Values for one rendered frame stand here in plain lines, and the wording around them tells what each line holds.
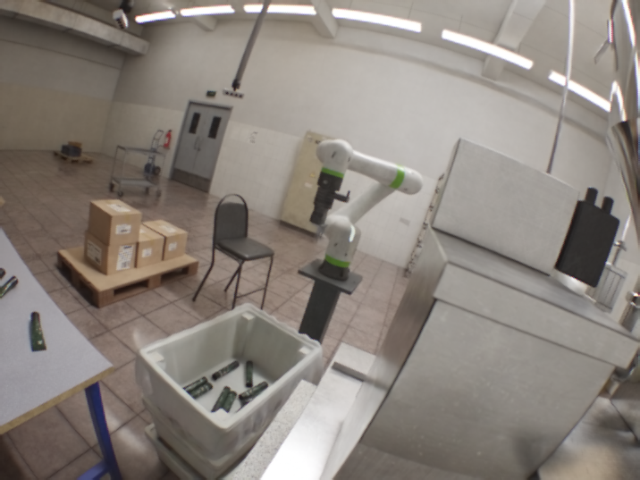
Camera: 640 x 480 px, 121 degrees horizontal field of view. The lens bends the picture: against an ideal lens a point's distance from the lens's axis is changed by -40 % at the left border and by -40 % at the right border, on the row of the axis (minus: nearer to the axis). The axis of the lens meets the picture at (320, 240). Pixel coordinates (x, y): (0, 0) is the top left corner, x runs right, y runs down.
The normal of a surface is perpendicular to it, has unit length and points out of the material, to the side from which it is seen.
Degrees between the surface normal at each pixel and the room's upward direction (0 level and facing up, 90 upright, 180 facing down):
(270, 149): 90
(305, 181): 90
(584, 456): 0
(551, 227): 90
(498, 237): 90
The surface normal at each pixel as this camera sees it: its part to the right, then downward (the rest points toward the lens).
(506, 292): -0.30, 0.14
